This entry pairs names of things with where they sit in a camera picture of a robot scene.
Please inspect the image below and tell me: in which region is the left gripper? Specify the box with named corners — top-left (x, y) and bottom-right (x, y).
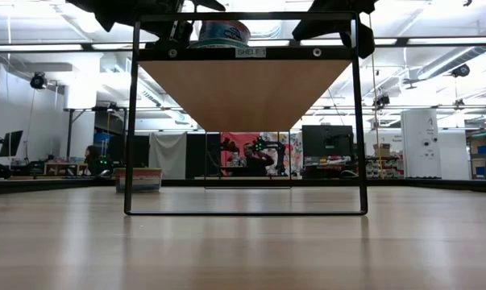
top-left (64, 0), bottom-right (226, 48)

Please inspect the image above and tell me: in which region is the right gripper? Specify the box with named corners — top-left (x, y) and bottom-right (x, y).
top-left (292, 0), bottom-right (379, 43)

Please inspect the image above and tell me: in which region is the silver can teal label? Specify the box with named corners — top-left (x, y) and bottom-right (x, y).
top-left (185, 38), bottom-right (251, 49)

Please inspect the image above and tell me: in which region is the gold can blue red label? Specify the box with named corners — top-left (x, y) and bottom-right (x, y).
top-left (114, 167), bottom-right (164, 194)
top-left (197, 19), bottom-right (252, 45)

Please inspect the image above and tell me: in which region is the large black monitor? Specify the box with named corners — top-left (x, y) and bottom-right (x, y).
top-left (301, 124), bottom-right (355, 159)

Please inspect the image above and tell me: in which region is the floral hanging cloth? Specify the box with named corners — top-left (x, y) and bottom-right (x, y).
top-left (260, 131), bottom-right (303, 176)

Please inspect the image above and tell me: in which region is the red hanging cloth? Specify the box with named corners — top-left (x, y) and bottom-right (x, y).
top-left (220, 131), bottom-right (262, 176)

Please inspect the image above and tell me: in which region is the cardboard box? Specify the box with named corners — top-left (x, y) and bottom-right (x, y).
top-left (372, 143), bottom-right (393, 159)

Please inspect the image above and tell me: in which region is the cluttered workbench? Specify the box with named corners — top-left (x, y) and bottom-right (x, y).
top-left (301, 155), bottom-right (356, 179)

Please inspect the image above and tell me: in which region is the grey hanging cloth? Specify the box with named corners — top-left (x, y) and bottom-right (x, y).
top-left (147, 131), bottom-right (189, 180)

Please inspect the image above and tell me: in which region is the person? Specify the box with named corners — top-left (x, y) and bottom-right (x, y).
top-left (83, 144), bottom-right (109, 176)
top-left (242, 143), bottom-right (275, 177)

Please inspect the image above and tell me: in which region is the blue bin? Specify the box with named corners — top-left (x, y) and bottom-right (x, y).
top-left (92, 132), bottom-right (111, 154)

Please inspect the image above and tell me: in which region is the small black monitor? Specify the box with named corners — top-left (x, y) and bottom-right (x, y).
top-left (0, 129), bottom-right (25, 159)

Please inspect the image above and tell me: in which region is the wooden shelf black frame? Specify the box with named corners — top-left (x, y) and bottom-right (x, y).
top-left (123, 10), bottom-right (368, 217)

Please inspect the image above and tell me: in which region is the black ceiling camera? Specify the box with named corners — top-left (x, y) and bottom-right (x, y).
top-left (29, 72), bottom-right (46, 90)
top-left (451, 63), bottom-right (471, 79)
top-left (372, 93), bottom-right (391, 109)

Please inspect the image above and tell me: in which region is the grey ceiling duct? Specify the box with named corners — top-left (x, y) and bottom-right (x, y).
top-left (415, 44), bottom-right (486, 81)

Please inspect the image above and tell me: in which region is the black table frame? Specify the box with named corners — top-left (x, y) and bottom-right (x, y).
top-left (0, 176), bottom-right (486, 197)

